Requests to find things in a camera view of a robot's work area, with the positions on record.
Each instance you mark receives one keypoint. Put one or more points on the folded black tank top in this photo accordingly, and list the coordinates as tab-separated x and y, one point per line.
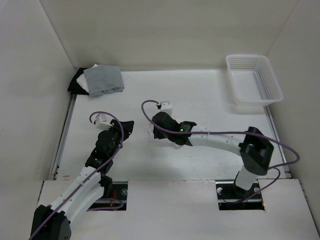
74	88

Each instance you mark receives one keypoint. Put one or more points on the white plastic basket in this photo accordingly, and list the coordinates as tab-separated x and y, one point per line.
253	81

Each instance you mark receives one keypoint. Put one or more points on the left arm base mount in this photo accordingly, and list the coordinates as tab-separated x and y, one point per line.
113	199

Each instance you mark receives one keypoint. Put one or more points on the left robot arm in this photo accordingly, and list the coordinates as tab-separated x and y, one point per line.
56	220

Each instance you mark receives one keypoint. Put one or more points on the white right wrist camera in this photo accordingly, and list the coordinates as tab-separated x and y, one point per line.
165	106

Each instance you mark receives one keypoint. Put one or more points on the folded white tank top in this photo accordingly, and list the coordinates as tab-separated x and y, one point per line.
82	80

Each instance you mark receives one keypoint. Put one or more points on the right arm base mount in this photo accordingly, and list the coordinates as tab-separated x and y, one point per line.
233	198

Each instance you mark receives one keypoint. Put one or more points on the folded grey tank top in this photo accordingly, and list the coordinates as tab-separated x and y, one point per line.
104	79

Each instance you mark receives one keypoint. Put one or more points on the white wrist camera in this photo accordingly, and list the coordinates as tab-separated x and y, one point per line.
165	106
101	122

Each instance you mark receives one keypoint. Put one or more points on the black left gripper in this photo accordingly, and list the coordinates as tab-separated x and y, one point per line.
128	129

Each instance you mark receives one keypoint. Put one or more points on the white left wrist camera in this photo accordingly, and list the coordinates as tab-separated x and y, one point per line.
101	122

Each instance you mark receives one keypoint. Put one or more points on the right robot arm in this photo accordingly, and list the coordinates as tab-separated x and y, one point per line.
255	152

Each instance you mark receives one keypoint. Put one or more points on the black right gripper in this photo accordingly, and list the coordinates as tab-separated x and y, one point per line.
158	133

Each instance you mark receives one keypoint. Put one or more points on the white tank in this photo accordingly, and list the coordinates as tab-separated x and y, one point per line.
160	141
82	80

